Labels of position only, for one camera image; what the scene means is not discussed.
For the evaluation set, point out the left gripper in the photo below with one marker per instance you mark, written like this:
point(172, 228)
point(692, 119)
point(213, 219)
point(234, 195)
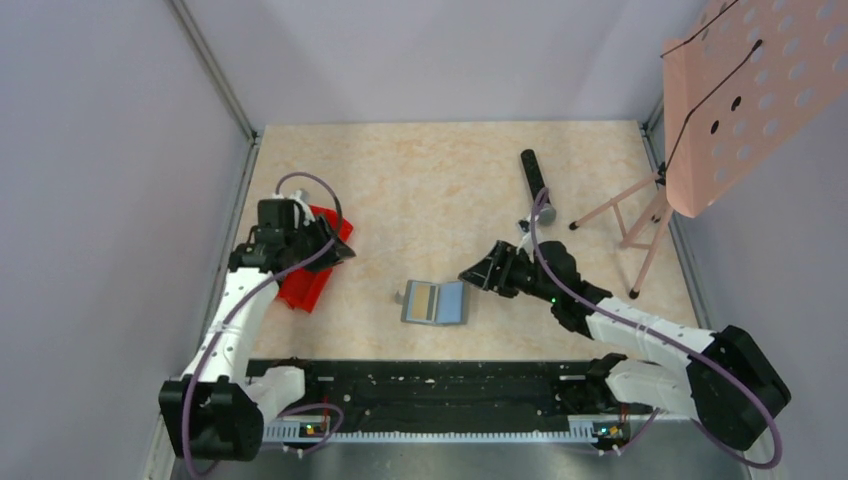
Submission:
point(318, 240)

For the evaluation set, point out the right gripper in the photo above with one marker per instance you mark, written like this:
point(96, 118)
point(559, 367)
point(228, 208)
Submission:
point(500, 268)

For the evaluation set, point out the grey card holder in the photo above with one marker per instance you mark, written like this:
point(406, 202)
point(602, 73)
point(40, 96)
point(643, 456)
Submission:
point(434, 304)

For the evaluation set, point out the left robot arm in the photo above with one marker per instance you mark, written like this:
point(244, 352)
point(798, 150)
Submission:
point(212, 411)

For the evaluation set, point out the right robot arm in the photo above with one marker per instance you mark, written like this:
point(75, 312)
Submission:
point(720, 379)

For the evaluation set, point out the black microphone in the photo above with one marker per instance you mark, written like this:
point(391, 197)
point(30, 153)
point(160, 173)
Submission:
point(536, 183)

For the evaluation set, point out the pink music stand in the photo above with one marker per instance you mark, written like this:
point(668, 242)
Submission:
point(747, 77)

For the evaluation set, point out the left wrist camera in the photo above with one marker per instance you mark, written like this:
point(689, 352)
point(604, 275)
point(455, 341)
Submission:
point(303, 212)

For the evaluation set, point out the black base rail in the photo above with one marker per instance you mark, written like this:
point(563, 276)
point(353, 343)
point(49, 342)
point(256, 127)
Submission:
point(442, 397)

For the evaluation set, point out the aluminium frame post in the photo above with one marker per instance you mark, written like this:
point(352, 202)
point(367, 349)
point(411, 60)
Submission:
point(213, 70)

